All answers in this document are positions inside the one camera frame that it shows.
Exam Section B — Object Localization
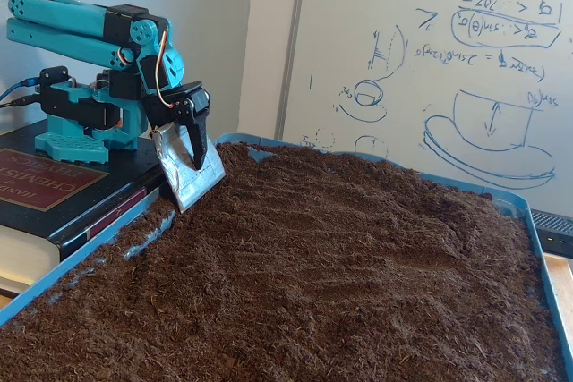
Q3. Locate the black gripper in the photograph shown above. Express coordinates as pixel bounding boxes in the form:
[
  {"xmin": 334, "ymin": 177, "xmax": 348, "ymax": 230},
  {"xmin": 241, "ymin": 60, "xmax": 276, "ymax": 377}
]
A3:
[{"xmin": 141, "ymin": 81, "xmax": 227, "ymax": 214}]

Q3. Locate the brown soil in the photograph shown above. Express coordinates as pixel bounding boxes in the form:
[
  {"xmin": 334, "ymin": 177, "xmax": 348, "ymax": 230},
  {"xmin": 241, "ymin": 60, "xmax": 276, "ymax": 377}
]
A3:
[{"xmin": 0, "ymin": 142, "xmax": 568, "ymax": 382}]

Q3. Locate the black chemistry physics handbook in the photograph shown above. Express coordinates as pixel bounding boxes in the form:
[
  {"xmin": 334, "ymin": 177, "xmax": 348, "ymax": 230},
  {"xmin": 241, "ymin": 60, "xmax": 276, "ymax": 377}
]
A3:
[{"xmin": 0, "ymin": 120, "xmax": 180, "ymax": 298}]

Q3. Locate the whiteboard with blue drawings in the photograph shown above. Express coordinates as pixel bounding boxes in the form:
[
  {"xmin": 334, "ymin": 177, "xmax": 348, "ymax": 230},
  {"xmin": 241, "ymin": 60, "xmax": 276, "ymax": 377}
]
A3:
[{"xmin": 273, "ymin": 0, "xmax": 573, "ymax": 218}]

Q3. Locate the blue plastic tray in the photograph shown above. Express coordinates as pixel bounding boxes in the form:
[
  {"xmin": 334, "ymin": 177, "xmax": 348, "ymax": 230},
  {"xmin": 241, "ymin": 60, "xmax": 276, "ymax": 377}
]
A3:
[{"xmin": 0, "ymin": 132, "xmax": 573, "ymax": 382}]

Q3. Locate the black vented box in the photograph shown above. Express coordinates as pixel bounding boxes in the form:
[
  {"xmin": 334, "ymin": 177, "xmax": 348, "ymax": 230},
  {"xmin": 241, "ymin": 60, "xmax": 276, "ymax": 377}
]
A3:
[{"xmin": 527, "ymin": 208, "xmax": 573, "ymax": 260}]

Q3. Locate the black cable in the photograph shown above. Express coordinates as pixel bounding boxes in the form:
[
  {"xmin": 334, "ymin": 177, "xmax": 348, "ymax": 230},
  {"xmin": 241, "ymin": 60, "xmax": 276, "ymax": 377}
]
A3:
[{"xmin": 0, "ymin": 95, "xmax": 44, "ymax": 109}]

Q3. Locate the blue cable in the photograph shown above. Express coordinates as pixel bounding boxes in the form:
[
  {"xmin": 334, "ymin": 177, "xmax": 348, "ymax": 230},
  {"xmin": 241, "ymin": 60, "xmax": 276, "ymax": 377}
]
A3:
[{"xmin": 0, "ymin": 79, "xmax": 41, "ymax": 104}]

